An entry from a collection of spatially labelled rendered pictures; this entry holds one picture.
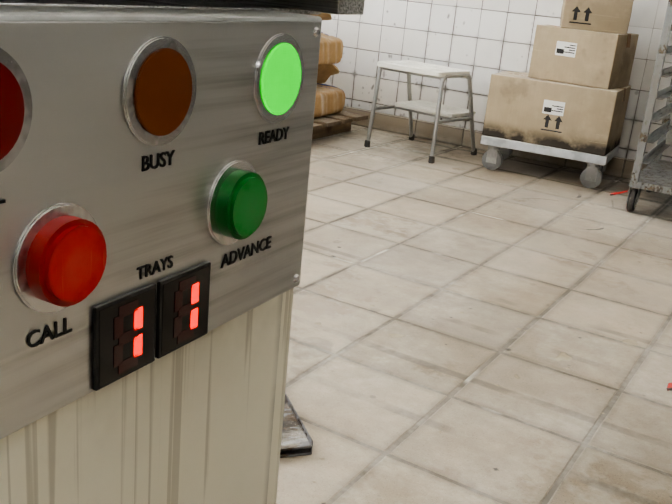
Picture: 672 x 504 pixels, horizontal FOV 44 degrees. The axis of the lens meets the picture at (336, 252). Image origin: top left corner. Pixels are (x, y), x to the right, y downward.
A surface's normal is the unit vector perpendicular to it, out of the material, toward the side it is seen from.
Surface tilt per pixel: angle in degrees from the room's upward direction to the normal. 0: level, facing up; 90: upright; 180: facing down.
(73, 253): 90
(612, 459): 0
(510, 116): 91
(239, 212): 90
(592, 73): 92
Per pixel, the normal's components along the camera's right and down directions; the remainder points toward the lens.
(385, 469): 0.09, -0.94
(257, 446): 0.87, 0.23
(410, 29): -0.53, 0.22
